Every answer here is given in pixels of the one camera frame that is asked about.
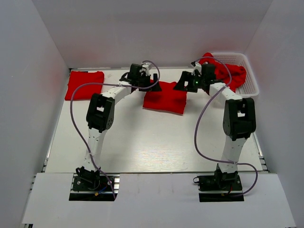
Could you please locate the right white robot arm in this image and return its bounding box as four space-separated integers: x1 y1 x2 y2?
174 61 256 190

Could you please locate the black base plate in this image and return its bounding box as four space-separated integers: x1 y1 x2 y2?
193 175 244 202
69 174 115 201

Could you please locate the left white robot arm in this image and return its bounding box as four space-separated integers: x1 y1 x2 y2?
84 60 162 171

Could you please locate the white plastic basket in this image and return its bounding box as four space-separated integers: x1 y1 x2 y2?
212 52 259 97

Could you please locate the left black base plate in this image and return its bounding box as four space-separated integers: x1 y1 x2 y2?
69 174 115 201

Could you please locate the crumpled red t shirt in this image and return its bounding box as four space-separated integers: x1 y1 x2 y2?
199 52 247 92

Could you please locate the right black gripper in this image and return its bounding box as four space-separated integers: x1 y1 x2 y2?
174 71 206 93

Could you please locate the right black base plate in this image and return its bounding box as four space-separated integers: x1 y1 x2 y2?
193 175 244 202

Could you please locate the red t shirt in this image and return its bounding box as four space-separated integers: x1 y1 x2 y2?
64 70 105 101
199 52 247 92
143 81 187 115

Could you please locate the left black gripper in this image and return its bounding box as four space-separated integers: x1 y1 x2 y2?
136 73 162 92

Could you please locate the folded red t shirt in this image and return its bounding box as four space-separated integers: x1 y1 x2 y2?
64 70 105 101

